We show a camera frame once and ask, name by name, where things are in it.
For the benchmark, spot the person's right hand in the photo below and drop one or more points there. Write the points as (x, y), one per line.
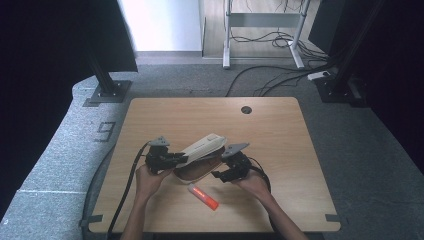
(255, 185)

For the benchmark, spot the beige pencil case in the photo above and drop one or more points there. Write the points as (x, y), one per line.
(200, 160)

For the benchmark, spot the orange highlighter marker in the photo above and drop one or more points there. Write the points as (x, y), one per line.
(203, 196)

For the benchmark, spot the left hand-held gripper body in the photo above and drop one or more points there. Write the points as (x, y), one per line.
(158, 159)

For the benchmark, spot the white power strip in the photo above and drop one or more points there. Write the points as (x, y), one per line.
(318, 75)

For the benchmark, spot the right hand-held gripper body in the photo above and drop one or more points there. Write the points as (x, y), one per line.
(237, 161)

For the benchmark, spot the round black table grommet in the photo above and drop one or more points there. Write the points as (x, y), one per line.
(246, 110)

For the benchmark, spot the dark curtain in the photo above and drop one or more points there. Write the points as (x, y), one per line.
(60, 66)
(393, 66)

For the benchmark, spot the black stand with base plate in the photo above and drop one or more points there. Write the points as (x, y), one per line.
(106, 86)
(340, 83)

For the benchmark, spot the grey tape strip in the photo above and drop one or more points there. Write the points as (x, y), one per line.
(333, 218)
(90, 220)

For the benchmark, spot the white desk frame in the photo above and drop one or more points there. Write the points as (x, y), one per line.
(263, 23)

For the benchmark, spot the person's left hand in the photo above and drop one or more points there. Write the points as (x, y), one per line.
(150, 183)

